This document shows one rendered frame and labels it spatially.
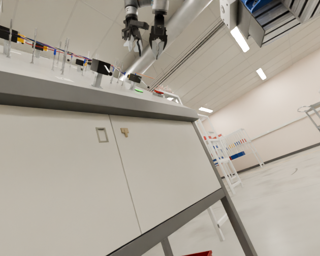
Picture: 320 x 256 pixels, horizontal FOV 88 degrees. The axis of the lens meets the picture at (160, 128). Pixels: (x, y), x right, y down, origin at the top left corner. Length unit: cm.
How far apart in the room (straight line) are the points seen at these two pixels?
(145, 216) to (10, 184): 34
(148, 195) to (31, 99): 42
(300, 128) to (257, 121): 154
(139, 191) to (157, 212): 9
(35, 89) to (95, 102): 16
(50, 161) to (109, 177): 16
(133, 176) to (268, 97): 864
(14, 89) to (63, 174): 23
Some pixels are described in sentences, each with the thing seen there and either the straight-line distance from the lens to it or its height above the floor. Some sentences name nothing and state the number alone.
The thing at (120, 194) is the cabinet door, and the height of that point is 52.
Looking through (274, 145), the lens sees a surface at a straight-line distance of 882.
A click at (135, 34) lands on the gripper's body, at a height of 132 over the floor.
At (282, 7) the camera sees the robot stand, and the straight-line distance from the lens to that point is 80.
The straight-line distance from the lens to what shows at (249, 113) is 904.
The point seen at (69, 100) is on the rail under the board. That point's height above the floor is 80.
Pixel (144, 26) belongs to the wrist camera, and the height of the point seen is 130.
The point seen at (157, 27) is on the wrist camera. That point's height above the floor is 113.
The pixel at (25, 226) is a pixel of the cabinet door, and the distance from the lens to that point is 45.
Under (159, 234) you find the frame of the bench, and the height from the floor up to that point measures 38.
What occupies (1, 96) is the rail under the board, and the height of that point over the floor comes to 80.
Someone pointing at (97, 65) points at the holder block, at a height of 96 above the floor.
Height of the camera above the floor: 49
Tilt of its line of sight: 20 degrees up
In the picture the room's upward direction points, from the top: 21 degrees counter-clockwise
